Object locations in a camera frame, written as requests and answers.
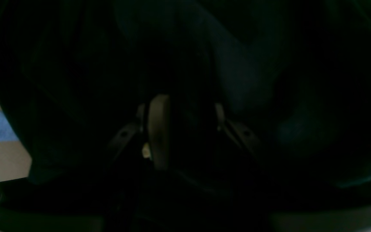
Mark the black T-shirt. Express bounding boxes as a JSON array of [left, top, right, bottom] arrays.
[[0, 0, 371, 232]]

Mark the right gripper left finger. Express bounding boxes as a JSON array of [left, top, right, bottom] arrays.
[[109, 94, 171, 170]]

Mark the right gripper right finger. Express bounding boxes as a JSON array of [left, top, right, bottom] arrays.
[[215, 103, 260, 158]]

